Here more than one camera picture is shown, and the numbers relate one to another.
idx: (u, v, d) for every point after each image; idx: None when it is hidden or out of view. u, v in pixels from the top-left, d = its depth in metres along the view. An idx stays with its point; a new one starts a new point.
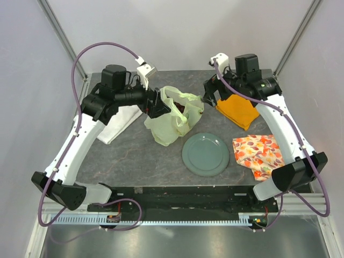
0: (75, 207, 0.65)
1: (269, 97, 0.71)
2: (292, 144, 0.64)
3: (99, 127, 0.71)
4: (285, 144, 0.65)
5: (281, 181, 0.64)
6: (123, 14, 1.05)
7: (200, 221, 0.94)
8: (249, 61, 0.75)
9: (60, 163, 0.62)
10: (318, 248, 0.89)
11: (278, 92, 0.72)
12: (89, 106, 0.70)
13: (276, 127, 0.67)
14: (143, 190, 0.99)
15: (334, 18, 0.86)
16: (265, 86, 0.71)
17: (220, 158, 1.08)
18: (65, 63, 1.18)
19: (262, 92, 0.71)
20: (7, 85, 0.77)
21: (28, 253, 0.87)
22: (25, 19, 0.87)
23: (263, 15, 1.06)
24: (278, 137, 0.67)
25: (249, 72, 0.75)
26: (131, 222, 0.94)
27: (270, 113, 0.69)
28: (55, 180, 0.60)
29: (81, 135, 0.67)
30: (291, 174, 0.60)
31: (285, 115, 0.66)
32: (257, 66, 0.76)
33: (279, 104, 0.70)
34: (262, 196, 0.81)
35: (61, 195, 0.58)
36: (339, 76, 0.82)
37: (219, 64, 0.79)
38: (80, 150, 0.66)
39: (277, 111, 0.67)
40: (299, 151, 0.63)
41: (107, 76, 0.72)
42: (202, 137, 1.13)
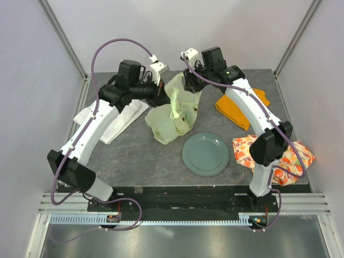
0: (85, 190, 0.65)
1: (234, 81, 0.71)
2: (260, 119, 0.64)
3: (113, 115, 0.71)
4: (254, 120, 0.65)
5: (257, 157, 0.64)
6: (123, 14, 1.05)
7: (200, 221, 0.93)
8: (214, 53, 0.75)
9: (76, 143, 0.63)
10: (318, 248, 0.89)
11: (241, 76, 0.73)
12: (106, 94, 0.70)
13: (243, 106, 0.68)
14: (143, 190, 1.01)
15: (334, 18, 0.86)
16: (230, 73, 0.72)
17: (220, 158, 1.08)
18: (65, 63, 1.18)
19: (228, 78, 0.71)
20: (7, 85, 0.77)
21: (28, 253, 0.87)
22: (26, 18, 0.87)
23: (263, 14, 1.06)
24: (248, 115, 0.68)
25: (215, 63, 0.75)
26: (131, 222, 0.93)
27: (236, 94, 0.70)
28: (70, 157, 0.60)
29: (98, 119, 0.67)
30: (263, 145, 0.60)
31: (250, 94, 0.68)
32: (221, 57, 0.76)
33: (244, 85, 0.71)
34: (259, 192, 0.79)
35: (75, 172, 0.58)
36: (339, 76, 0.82)
37: (189, 58, 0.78)
38: (96, 133, 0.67)
39: (243, 93, 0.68)
40: (267, 123, 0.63)
41: (124, 67, 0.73)
42: (202, 137, 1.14)
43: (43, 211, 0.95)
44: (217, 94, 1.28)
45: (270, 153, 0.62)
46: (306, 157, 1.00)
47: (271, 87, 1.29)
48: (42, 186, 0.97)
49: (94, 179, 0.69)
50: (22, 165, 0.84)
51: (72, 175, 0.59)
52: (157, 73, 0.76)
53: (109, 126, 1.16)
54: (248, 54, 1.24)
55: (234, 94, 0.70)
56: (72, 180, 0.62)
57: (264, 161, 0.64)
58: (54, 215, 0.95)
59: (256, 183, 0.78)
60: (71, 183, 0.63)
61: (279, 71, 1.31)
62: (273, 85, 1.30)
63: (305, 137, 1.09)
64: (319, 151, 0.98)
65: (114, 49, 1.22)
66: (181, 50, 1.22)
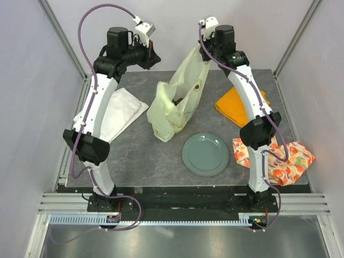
0: (102, 160, 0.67)
1: (238, 67, 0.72)
2: (253, 106, 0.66)
3: (114, 86, 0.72)
4: (248, 105, 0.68)
5: (245, 137, 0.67)
6: (123, 15, 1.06)
7: (200, 221, 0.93)
8: (226, 34, 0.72)
9: (86, 119, 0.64)
10: (319, 249, 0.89)
11: (246, 63, 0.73)
12: (101, 66, 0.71)
13: (241, 90, 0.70)
14: (143, 190, 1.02)
15: (333, 18, 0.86)
16: (235, 58, 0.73)
17: (220, 158, 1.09)
18: (65, 63, 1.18)
19: (233, 63, 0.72)
20: (8, 84, 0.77)
21: (28, 253, 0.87)
22: (26, 18, 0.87)
23: (263, 15, 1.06)
24: (243, 99, 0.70)
25: (225, 45, 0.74)
26: (129, 222, 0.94)
27: (236, 79, 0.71)
28: (85, 133, 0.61)
29: (100, 92, 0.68)
30: (251, 130, 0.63)
31: (250, 81, 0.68)
32: (233, 39, 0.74)
33: (246, 72, 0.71)
34: (256, 186, 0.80)
35: (93, 145, 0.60)
36: (339, 76, 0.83)
37: (206, 28, 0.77)
38: (102, 107, 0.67)
39: (244, 78, 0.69)
40: (259, 110, 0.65)
41: (113, 36, 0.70)
42: (202, 137, 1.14)
43: (43, 211, 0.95)
44: (217, 94, 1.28)
45: (257, 137, 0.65)
46: (306, 157, 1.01)
47: (271, 87, 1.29)
48: (42, 185, 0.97)
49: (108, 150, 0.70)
50: (22, 164, 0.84)
51: (90, 148, 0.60)
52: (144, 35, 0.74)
53: (109, 126, 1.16)
54: (248, 54, 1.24)
55: (234, 77, 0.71)
56: (90, 153, 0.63)
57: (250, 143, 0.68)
58: (54, 215, 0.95)
59: (252, 176, 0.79)
60: (88, 156, 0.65)
61: (279, 72, 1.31)
62: (272, 85, 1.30)
63: (305, 137, 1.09)
64: (319, 152, 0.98)
65: None
66: (181, 50, 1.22)
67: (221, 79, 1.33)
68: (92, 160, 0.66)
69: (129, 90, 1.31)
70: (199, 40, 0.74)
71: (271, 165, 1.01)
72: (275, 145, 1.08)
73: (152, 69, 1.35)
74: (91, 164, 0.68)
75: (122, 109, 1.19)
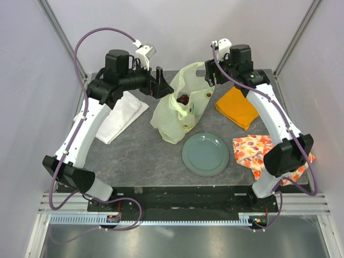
0: (85, 190, 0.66)
1: (258, 86, 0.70)
2: (279, 127, 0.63)
3: (106, 112, 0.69)
4: (273, 127, 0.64)
5: (271, 164, 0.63)
6: (123, 15, 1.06)
7: (200, 221, 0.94)
8: (243, 52, 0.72)
9: (70, 147, 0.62)
10: (319, 249, 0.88)
11: (266, 81, 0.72)
12: (95, 90, 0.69)
13: (264, 112, 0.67)
14: (143, 190, 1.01)
15: (333, 18, 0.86)
16: (254, 77, 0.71)
17: (220, 158, 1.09)
18: (65, 63, 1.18)
19: (251, 82, 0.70)
20: (7, 85, 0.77)
21: (28, 253, 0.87)
22: (26, 18, 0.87)
23: (263, 14, 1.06)
24: (266, 121, 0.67)
25: (242, 64, 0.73)
26: (130, 222, 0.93)
27: (257, 99, 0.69)
28: (65, 163, 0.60)
29: (89, 119, 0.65)
30: (279, 156, 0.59)
31: (272, 101, 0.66)
32: (249, 58, 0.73)
33: (266, 91, 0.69)
34: (261, 193, 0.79)
35: (72, 177, 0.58)
36: (339, 76, 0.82)
37: (219, 50, 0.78)
38: (89, 134, 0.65)
39: (266, 98, 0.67)
40: (286, 133, 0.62)
41: (111, 60, 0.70)
42: (202, 137, 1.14)
43: (43, 211, 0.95)
44: (217, 94, 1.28)
45: (285, 164, 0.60)
46: None
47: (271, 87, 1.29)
48: (41, 186, 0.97)
49: (94, 178, 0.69)
50: (22, 165, 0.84)
51: (70, 179, 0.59)
52: (144, 57, 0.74)
53: (109, 126, 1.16)
54: None
55: (255, 98, 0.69)
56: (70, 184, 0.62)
57: (277, 171, 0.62)
58: (54, 215, 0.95)
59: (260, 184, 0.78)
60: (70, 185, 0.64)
61: (279, 71, 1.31)
62: (273, 85, 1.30)
63: None
64: (320, 152, 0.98)
65: None
66: (181, 50, 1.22)
67: None
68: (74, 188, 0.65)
69: None
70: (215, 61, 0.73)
71: None
72: None
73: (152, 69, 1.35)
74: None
75: (121, 109, 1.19)
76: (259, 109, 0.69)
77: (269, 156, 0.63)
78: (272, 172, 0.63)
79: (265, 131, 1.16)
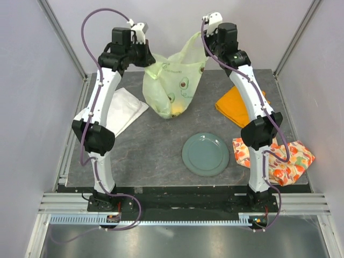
0: (110, 149, 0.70)
1: (239, 67, 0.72)
2: (255, 106, 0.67)
3: (119, 78, 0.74)
4: (250, 105, 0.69)
5: (248, 137, 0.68)
6: (124, 15, 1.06)
7: (199, 221, 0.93)
8: (229, 33, 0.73)
9: (93, 109, 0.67)
10: (319, 249, 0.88)
11: (248, 63, 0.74)
12: (106, 61, 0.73)
13: (243, 92, 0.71)
14: (143, 190, 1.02)
15: (333, 18, 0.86)
16: (236, 58, 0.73)
17: (220, 158, 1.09)
18: (65, 62, 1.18)
19: (234, 63, 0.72)
20: (7, 84, 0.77)
21: (28, 253, 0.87)
22: (26, 17, 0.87)
23: (262, 15, 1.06)
24: (244, 98, 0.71)
25: (227, 44, 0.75)
26: (128, 222, 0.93)
27: (238, 79, 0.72)
28: (92, 123, 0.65)
29: (105, 84, 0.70)
30: (253, 130, 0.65)
31: (251, 82, 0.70)
32: (236, 39, 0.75)
33: (248, 72, 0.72)
34: (257, 186, 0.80)
35: (100, 134, 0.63)
36: (339, 76, 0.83)
37: (209, 24, 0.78)
38: (108, 98, 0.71)
39: (245, 78, 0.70)
40: (260, 110, 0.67)
41: (117, 34, 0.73)
42: (202, 137, 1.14)
43: (43, 211, 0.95)
44: (217, 94, 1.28)
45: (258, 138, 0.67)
46: (306, 157, 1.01)
47: (271, 87, 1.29)
48: (42, 185, 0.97)
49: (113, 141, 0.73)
50: (22, 165, 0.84)
51: (98, 137, 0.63)
52: (141, 32, 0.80)
53: (109, 126, 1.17)
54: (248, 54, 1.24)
55: (236, 78, 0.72)
56: (97, 144, 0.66)
57: (251, 143, 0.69)
58: (54, 215, 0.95)
59: (252, 174, 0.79)
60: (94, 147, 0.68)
61: (279, 72, 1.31)
62: (273, 85, 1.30)
63: (305, 137, 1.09)
64: (320, 152, 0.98)
65: None
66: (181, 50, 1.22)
67: (221, 79, 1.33)
68: (98, 151, 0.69)
69: (130, 90, 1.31)
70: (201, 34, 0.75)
71: (271, 164, 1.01)
72: (276, 145, 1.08)
73: None
74: (95, 155, 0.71)
75: (122, 108, 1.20)
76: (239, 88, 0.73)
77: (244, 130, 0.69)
78: (248, 144, 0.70)
79: None
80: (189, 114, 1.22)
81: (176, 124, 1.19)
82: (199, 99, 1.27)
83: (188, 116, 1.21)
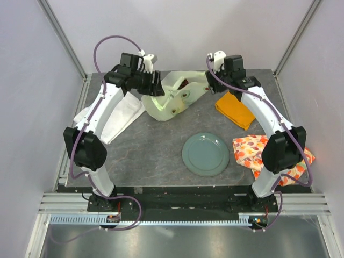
0: (100, 164, 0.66)
1: (250, 88, 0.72)
2: (272, 122, 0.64)
3: (120, 97, 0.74)
4: (266, 122, 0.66)
5: (269, 158, 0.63)
6: (124, 15, 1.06)
7: (200, 221, 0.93)
8: (235, 61, 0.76)
9: (90, 119, 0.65)
10: (319, 249, 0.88)
11: (257, 85, 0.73)
12: (111, 79, 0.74)
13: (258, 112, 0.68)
14: (143, 190, 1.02)
15: (333, 18, 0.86)
16: (246, 81, 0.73)
17: (220, 158, 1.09)
18: (65, 63, 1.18)
19: (243, 85, 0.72)
20: (7, 84, 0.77)
21: (28, 253, 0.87)
22: (26, 17, 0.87)
23: (262, 15, 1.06)
24: (260, 119, 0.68)
25: (235, 71, 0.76)
26: (129, 222, 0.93)
27: (250, 100, 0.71)
28: (86, 132, 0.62)
29: (107, 98, 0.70)
30: (273, 148, 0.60)
31: (264, 100, 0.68)
32: (242, 66, 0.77)
33: (259, 92, 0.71)
34: (260, 193, 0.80)
35: (92, 144, 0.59)
36: (339, 76, 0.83)
37: (214, 61, 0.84)
38: (107, 110, 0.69)
39: (257, 98, 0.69)
40: (278, 126, 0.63)
41: (126, 57, 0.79)
42: (202, 138, 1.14)
43: (43, 211, 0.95)
44: (217, 94, 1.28)
45: (281, 159, 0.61)
46: (307, 157, 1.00)
47: (271, 87, 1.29)
48: (42, 185, 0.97)
49: (106, 156, 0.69)
50: (22, 165, 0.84)
51: (90, 148, 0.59)
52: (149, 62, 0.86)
53: (109, 126, 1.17)
54: (248, 54, 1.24)
55: (248, 100, 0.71)
56: (87, 159, 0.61)
57: (276, 166, 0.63)
58: (54, 215, 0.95)
59: (260, 185, 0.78)
60: (85, 162, 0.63)
61: (279, 72, 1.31)
62: (273, 85, 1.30)
63: None
64: (320, 152, 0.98)
65: (114, 50, 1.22)
66: (181, 50, 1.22)
67: None
68: (88, 166, 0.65)
69: None
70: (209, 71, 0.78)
71: None
72: None
73: None
74: (87, 169, 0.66)
75: (121, 109, 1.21)
76: (254, 110, 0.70)
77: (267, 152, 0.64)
78: (271, 167, 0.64)
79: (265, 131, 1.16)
80: (189, 114, 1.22)
81: (176, 124, 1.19)
82: (199, 99, 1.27)
83: (188, 116, 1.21)
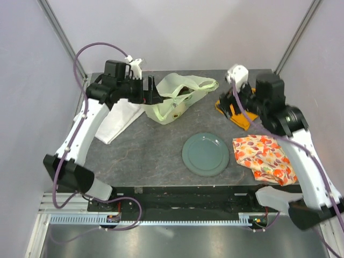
0: (86, 189, 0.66)
1: (294, 134, 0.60)
2: (317, 191, 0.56)
3: (106, 112, 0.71)
4: (309, 188, 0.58)
5: (302, 221, 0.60)
6: (123, 15, 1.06)
7: (200, 221, 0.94)
8: (276, 87, 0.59)
9: (71, 144, 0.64)
10: (319, 249, 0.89)
11: (304, 126, 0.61)
12: (94, 92, 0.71)
13: (301, 169, 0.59)
14: (143, 190, 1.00)
15: (333, 18, 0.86)
16: (290, 120, 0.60)
17: (220, 158, 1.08)
18: (65, 63, 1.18)
19: (287, 128, 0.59)
20: (7, 84, 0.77)
21: (28, 253, 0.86)
22: (25, 17, 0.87)
23: (262, 15, 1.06)
24: (302, 178, 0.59)
25: (273, 100, 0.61)
26: (130, 222, 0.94)
27: (292, 150, 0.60)
28: (67, 159, 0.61)
29: (89, 117, 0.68)
30: (314, 220, 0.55)
31: (312, 157, 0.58)
32: (282, 93, 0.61)
33: (304, 141, 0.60)
34: (263, 202, 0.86)
35: (75, 173, 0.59)
36: (339, 76, 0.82)
37: (236, 82, 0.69)
38: (90, 130, 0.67)
39: (303, 151, 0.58)
40: (325, 198, 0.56)
41: (110, 65, 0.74)
42: (202, 138, 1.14)
43: (43, 211, 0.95)
44: (217, 94, 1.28)
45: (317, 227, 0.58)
46: None
47: None
48: (42, 185, 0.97)
49: (93, 177, 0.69)
50: (22, 165, 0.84)
51: (72, 177, 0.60)
52: (137, 66, 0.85)
53: (109, 126, 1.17)
54: (249, 53, 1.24)
55: (290, 148, 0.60)
56: (73, 185, 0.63)
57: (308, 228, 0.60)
58: (54, 215, 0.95)
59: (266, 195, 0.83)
60: (72, 187, 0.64)
61: (279, 71, 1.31)
62: None
63: None
64: (320, 153, 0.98)
65: (114, 50, 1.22)
66: (181, 50, 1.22)
67: (221, 78, 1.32)
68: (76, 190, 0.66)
69: None
70: (234, 93, 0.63)
71: (271, 165, 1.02)
72: (276, 145, 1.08)
73: (152, 69, 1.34)
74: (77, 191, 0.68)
75: (121, 109, 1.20)
76: (294, 162, 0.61)
77: (303, 215, 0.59)
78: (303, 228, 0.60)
79: None
80: (189, 114, 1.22)
81: (176, 124, 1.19)
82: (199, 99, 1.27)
83: (188, 116, 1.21)
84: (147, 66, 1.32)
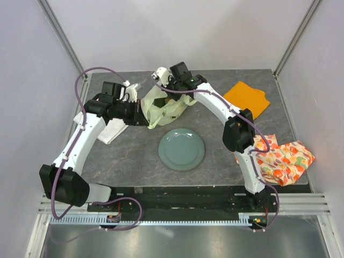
0: (80, 202, 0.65)
1: (198, 86, 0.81)
2: (223, 110, 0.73)
3: (101, 124, 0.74)
4: (220, 113, 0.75)
5: (229, 143, 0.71)
6: (124, 16, 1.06)
7: (200, 221, 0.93)
8: (179, 66, 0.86)
9: (69, 153, 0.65)
10: (319, 249, 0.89)
11: (204, 80, 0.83)
12: (92, 108, 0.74)
13: (211, 105, 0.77)
14: (143, 190, 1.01)
15: (333, 18, 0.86)
16: (194, 80, 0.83)
17: (197, 150, 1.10)
18: (65, 62, 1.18)
19: (193, 86, 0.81)
20: (7, 84, 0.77)
21: (28, 253, 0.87)
22: (25, 18, 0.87)
23: (262, 15, 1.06)
24: (215, 111, 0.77)
25: (181, 75, 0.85)
26: (131, 222, 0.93)
27: (201, 97, 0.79)
28: (65, 168, 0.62)
29: (87, 129, 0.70)
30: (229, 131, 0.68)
31: (212, 93, 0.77)
32: (187, 70, 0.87)
33: (207, 88, 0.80)
34: (253, 187, 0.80)
35: (72, 182, 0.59)
36: (339, 77, 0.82)
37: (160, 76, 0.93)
38: (87, 142, 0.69)
39: (206, 93, 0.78)
40: (229, 113, 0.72)
41: (108, 85, 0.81)
42: (175, 134, 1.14)
43: (43, 211, 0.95)
44: None
45: (239, 139, 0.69)
46: (306, 157, 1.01)
47: (271, 87, 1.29)
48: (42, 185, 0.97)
49: (88, 192, 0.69)
50: (21, 165, 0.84)
51: (70, 186, 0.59)
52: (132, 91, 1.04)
53: (109, 125, 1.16)
54: (248, 53, 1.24)
55: (199, 97, 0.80)
56: (67, 198, 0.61)
57: (238, 148, 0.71)
58: None
59: (246, 178, 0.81)
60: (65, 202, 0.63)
61: (279, 72, 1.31)
62: (272, 85, 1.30)
63: (305, 137, 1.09)
64: (320, 152, 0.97)
65: (114, 50, 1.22)
66: (181, 49, 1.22)
67: (221, 78, 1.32)
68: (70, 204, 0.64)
69: None
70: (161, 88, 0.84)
71: (271, 164, 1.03)
72: (276, 145, 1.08)
73: (152, 69, 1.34)
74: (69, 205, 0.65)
75: None
76: (207, 104, 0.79)
77: (228, 138, 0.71)
78: (234, 150, 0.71)
79: (265, 131, 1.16)
80: (189, 114, 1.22)
81: (176, 124, 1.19)
82: None
83: (188, 116, 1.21)
84: (147, 66, 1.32)
